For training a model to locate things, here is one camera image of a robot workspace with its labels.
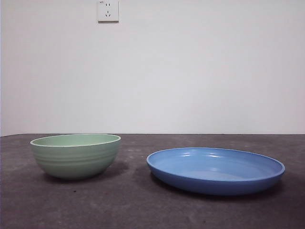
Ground green ribbed bowl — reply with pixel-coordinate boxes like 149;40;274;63
30;134;122;180

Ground blue round plate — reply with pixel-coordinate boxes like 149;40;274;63
146;147;285;196

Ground white wall socket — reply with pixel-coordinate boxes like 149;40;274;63
97;0;120;24

